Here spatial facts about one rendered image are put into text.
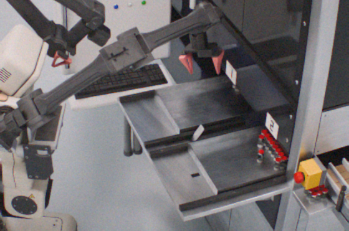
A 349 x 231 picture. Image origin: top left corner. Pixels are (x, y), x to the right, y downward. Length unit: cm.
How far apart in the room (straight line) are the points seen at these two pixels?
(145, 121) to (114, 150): 122
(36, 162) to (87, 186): 131
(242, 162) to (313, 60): 58
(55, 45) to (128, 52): 55
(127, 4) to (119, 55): 103
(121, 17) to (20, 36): 80
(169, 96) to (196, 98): 11
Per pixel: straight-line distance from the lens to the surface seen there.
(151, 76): 300
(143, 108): 274
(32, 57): 224
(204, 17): 221
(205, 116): 271
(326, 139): 237
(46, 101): 208
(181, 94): 281
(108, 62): 192
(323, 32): 207
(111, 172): 376
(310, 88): 217
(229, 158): 253
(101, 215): 353
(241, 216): 295
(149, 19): 302
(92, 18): 239
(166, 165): 250
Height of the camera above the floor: 256
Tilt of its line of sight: 37 degrees down
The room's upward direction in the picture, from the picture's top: 2 degrees clockwise
